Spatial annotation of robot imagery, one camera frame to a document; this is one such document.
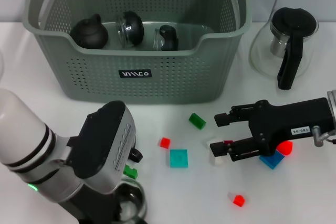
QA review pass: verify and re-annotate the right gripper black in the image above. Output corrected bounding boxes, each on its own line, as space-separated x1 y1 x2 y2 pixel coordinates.
209 97 336 162

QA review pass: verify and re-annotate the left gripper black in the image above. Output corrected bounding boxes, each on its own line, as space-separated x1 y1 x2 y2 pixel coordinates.
60 186 123 224

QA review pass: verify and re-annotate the tall white toy brick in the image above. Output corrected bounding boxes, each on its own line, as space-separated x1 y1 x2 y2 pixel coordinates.
209 155 224 167

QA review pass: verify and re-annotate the blue square toy brick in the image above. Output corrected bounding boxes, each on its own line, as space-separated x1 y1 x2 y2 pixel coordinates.
259 150 286 170

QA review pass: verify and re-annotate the orange-red sloped toy brick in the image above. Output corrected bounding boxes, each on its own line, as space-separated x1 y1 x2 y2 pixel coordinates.
276 140 293 156

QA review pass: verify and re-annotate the grey-green perforated storage basket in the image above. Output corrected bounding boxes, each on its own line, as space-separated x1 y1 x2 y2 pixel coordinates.
22 0 253 105

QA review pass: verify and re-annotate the long green toy brick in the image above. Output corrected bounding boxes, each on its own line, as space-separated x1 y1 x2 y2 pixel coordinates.
188 112 207 131

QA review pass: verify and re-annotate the teal square flat brick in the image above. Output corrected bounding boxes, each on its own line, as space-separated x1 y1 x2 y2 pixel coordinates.
169 148 189 169

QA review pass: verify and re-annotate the small green toy brick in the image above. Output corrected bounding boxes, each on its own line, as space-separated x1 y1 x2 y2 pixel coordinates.
122 164 139 180

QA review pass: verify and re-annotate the small red toy brick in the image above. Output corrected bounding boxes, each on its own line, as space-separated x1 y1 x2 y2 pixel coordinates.
159 137 172 149
233 194 246 207

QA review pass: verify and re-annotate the glass teapot black lid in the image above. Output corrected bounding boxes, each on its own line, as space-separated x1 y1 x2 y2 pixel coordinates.
249 7 320 90

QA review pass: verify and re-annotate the black clay teapot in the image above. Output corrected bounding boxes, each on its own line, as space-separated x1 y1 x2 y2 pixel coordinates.
69 13 109 50

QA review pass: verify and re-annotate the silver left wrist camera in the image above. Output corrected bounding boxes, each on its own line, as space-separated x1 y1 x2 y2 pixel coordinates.
66 100 137 186

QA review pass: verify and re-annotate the right gripper cable plug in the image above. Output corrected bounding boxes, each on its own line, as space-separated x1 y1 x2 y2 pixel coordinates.
311 125 336 147

